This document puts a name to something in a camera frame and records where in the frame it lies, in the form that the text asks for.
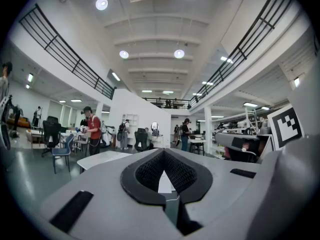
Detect blue chair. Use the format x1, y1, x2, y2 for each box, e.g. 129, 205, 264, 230
51, 133, 76, 175

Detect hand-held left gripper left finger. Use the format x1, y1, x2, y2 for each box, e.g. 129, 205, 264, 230
39, 148, 181, 238

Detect black balcony railing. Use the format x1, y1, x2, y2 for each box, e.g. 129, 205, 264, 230
18, 3, 117, 101
187, 0, 294, 110

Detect white open shelf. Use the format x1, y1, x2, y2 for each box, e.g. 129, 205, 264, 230
121, 113, 140, 135

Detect orange sofa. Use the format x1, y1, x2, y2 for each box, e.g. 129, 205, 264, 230
6, 116, 31, 129

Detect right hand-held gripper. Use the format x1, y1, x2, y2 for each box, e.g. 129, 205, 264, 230
184, 68, 320, 240

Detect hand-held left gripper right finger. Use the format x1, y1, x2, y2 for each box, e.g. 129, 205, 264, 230
163, 148, 262, 236

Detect black office chair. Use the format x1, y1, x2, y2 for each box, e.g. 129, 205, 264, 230
40, 115, 63, 158
133, 127, 151, 153

